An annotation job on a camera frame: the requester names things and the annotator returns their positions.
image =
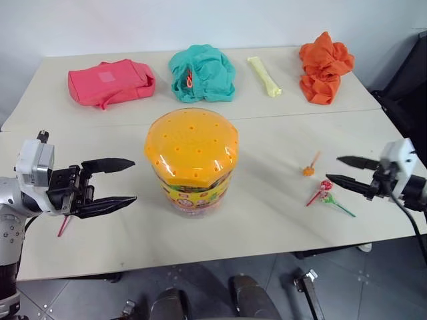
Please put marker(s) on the orange lollipop with orange stick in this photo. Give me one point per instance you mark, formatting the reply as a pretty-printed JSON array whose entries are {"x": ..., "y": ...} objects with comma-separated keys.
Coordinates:
[{"x": 307, "y": 170}]

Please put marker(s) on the teal crumpled cloth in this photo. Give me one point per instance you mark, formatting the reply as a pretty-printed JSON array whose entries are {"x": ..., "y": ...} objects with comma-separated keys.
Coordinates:
[{"x": 201, "y": 75}]

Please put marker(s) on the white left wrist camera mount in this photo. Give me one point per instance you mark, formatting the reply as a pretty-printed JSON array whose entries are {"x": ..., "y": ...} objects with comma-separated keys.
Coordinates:
[{"x": 33, "y": 163}]

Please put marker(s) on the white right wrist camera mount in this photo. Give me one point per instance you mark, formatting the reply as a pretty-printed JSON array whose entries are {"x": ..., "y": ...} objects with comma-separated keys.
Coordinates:
[{"x": 398, "y": 156}]

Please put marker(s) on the pink fabric bag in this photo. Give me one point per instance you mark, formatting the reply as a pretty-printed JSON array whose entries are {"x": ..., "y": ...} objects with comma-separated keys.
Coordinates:
[{"x": 110, "y": 83}]

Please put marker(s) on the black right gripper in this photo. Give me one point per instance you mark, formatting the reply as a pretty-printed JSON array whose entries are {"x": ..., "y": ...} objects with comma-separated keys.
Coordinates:
[{"x": 380, "y": 185}]

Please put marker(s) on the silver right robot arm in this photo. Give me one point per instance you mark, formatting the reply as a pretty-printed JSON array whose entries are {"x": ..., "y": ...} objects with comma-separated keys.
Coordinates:
[{"x": 415, "y": 191}]

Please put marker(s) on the orange crumpled cloth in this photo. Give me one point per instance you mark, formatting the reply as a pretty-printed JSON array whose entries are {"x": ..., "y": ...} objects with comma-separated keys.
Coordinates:
[{"x": 323, "y": 73}]

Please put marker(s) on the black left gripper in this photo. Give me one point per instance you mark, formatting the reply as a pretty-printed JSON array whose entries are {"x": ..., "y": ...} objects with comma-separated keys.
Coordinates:
[{"x": 66, "y": 190}]

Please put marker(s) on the black table leg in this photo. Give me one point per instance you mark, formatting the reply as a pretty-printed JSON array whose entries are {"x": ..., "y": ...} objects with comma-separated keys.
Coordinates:
[{"x": 308, "y": 291}]

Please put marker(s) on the red white lollipop red stick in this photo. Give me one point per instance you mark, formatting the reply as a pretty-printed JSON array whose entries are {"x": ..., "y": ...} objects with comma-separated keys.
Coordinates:
[{"x": 324, "y": 187}]

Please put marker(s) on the orange perforated jar lid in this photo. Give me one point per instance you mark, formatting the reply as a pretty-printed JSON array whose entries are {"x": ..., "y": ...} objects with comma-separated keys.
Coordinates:
[{"x": 191, "y": 146}]

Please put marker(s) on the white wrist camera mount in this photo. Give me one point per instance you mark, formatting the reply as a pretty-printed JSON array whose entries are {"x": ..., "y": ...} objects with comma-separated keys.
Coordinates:
[
  {"x": 398, "y": 156},
  {"x": 33, "y": 163}
]

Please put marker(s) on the lollipop with pink stick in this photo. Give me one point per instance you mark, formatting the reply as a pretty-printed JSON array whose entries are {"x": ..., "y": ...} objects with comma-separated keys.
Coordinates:
[{"x": 62, "y": 227}]

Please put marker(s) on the dark rounded shape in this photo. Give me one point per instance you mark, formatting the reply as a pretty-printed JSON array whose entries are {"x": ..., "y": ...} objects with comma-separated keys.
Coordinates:
[
  {"x": 170, "y": 305},
  {"x": 253, "y": 298}
]

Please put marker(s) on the pale yellow tube packet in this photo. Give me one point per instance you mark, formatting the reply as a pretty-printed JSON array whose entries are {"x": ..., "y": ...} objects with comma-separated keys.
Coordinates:
[{"x": 264, "y": 76}]

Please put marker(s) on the black chair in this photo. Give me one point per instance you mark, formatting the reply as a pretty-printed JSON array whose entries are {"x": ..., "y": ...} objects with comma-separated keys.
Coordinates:
[{"x": 405, "y": 100}]

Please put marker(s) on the green lollipop with green stick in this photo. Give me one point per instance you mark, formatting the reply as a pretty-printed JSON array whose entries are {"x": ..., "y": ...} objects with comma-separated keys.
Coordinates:
[{"x": 332, "y": 201}]

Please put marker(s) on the white shoe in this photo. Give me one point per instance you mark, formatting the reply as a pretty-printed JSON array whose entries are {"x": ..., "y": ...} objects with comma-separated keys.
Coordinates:
[{"x": 366, "y": 247}]

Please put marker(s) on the clear plastic lollipop jar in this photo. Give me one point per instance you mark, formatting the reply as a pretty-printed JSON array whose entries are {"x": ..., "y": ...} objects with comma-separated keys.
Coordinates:
[{"x": 193, "y": 200}]

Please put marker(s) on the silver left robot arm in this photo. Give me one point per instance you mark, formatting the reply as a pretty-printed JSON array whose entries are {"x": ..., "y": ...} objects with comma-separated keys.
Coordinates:
[{"x": 10, "y": 226}]

